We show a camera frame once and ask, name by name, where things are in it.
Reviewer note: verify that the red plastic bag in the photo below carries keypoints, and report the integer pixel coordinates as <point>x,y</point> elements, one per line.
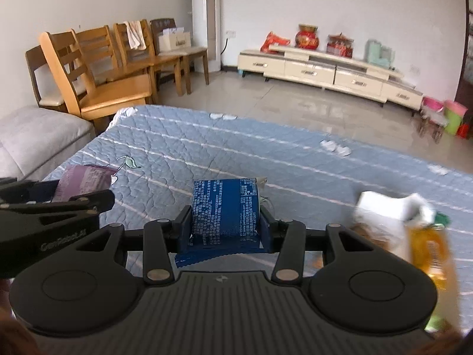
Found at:
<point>273,42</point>

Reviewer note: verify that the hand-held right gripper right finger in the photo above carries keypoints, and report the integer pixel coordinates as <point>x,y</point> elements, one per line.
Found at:
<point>266,229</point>

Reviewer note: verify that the light wooden chair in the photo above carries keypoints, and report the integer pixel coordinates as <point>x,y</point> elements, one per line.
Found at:
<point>162,61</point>
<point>96,44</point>
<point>118,91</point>

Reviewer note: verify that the white standing air conditioner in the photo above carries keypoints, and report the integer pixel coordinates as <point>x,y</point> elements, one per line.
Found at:
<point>207,18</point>

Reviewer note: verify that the purple snack packet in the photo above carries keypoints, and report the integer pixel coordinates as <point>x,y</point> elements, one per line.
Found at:
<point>85,179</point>

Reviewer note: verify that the green bucket with pink basin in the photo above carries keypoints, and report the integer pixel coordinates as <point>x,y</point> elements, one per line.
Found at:
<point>455,116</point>

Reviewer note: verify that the large yellow snack packet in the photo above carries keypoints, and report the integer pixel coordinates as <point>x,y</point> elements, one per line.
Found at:
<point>432,259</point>

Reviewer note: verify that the small wooden stool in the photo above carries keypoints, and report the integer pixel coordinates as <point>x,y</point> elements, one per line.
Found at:
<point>431,122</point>

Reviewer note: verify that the cream tv cabinet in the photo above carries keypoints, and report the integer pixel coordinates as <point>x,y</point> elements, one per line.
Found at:
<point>325,72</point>

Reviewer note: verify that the pink basin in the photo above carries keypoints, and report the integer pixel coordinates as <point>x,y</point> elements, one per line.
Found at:
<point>433,104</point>

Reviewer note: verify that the blue snack packet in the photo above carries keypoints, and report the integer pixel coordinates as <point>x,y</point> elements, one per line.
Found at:
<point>225,214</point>

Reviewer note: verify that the blue quilted blanket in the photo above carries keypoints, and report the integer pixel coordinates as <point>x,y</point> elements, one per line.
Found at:
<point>229,148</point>

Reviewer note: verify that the dark wooden shelf unit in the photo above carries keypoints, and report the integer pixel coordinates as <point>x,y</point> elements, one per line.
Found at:
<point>467,44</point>

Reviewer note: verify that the dark chair with pale cushion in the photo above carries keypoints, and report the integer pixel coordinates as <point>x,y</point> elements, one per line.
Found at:
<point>35,70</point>

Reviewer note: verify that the grey sofa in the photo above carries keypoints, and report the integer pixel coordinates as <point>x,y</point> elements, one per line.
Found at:
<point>37,140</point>

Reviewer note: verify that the small red container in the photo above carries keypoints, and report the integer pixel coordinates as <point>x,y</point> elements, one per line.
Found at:
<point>462,131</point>

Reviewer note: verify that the red pavilion ornament box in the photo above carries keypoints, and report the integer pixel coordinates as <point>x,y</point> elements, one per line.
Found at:
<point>340,46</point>

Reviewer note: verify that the mint green blender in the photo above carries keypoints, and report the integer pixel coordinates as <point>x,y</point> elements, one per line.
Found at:
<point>388,57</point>

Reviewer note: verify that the red drum with gold rim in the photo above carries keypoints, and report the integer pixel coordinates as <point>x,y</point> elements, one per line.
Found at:
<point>306,37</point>

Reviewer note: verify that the mint green kettle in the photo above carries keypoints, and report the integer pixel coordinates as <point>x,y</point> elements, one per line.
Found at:
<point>372,53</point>

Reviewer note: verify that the dark wooden chair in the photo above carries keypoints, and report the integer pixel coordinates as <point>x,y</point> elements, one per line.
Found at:
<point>196,52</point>

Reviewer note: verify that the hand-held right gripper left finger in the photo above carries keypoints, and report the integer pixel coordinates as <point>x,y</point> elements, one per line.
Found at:
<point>184,229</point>

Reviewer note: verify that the white towel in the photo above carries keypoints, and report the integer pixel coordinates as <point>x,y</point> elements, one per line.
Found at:
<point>136,35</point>

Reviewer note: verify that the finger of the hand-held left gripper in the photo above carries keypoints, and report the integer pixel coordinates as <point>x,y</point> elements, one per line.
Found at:
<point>29,192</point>
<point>85,201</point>

